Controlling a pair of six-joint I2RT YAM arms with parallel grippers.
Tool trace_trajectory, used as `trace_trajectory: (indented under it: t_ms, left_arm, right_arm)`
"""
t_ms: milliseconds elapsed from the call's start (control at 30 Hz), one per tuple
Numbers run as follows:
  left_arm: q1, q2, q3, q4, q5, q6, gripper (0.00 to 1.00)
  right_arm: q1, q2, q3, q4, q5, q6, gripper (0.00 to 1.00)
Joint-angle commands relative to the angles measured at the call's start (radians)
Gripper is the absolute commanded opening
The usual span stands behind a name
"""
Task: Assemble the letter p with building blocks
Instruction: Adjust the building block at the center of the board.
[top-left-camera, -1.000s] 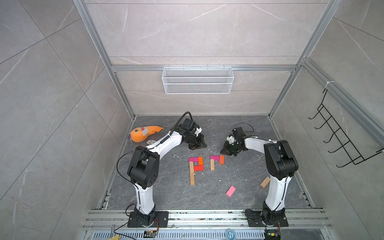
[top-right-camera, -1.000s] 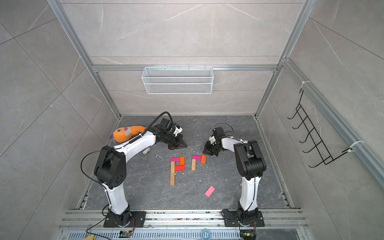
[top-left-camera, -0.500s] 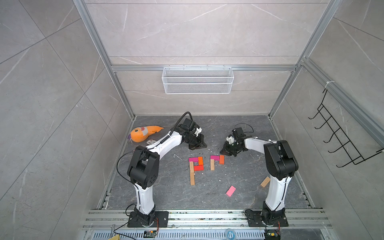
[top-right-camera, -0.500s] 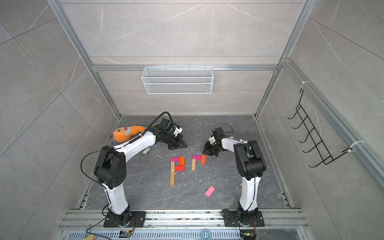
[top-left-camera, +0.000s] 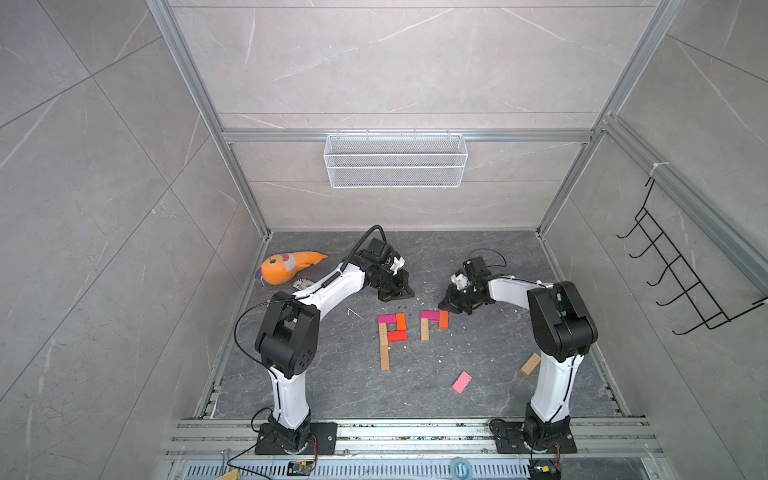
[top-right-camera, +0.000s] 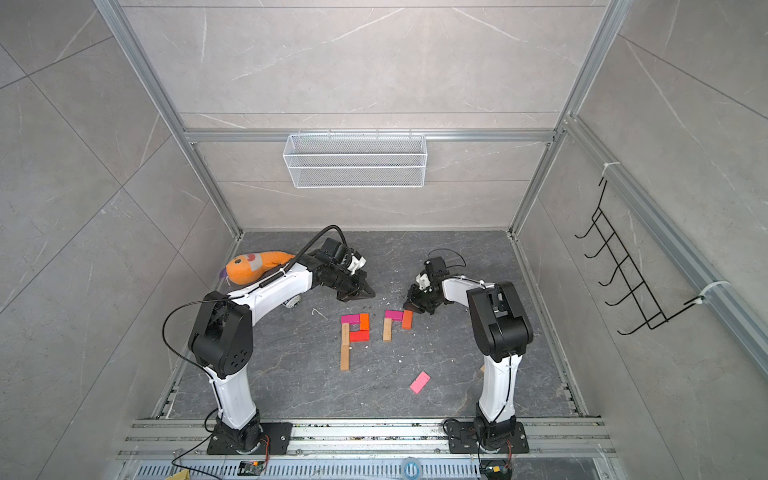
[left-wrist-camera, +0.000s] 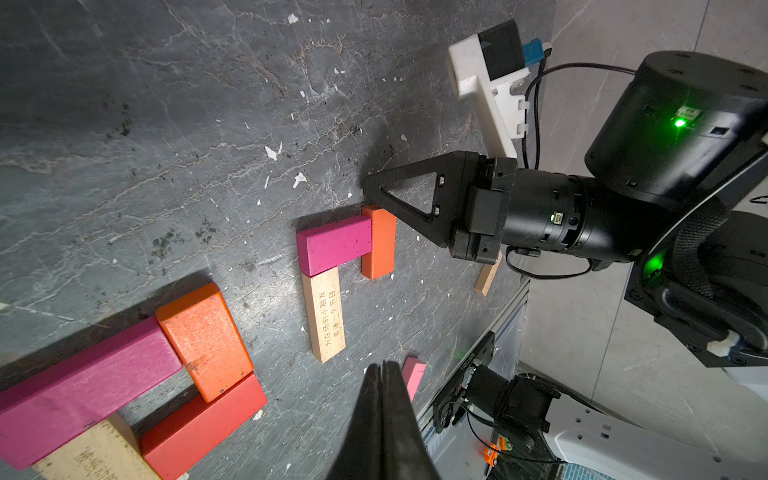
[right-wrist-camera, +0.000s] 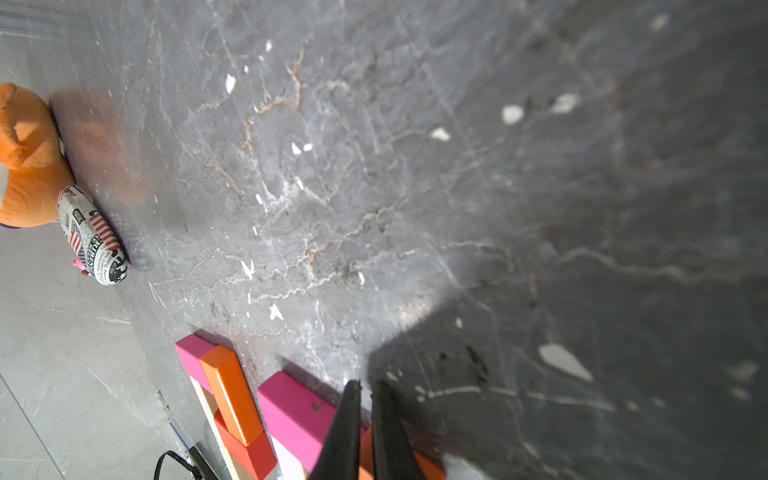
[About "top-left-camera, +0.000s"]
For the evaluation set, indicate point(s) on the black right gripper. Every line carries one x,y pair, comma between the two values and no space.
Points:
452,304

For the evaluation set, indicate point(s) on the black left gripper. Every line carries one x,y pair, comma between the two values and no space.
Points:
402,277

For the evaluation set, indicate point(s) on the dark orange block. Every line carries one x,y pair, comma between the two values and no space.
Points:
443,320

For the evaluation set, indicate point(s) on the magenta block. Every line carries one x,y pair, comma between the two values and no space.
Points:
387,319
430,315

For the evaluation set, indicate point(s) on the wooden block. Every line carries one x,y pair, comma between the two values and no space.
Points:
424,329
384,357
383,334
531,364

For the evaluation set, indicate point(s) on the red block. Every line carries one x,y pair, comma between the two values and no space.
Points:
397,336

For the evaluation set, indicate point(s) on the pink block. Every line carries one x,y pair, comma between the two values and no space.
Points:
461,383

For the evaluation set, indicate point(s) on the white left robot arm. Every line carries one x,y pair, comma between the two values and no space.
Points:
288,336

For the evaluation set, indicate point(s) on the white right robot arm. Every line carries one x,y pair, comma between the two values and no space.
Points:
563,329

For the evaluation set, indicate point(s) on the small printed packet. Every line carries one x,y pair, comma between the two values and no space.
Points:
302,284

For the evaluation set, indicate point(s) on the orange plush toy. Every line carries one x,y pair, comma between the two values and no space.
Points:
280,268

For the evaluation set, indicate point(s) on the white wire basket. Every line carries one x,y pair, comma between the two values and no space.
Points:
402,160

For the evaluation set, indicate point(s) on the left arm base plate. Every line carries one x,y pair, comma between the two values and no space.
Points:
309,438

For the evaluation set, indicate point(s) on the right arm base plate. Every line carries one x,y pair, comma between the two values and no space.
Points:
510,438

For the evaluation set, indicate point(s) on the black wire hook rack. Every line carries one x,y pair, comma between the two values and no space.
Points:
677,268

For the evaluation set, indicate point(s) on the aluminium rail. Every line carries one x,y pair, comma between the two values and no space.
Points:
628,437

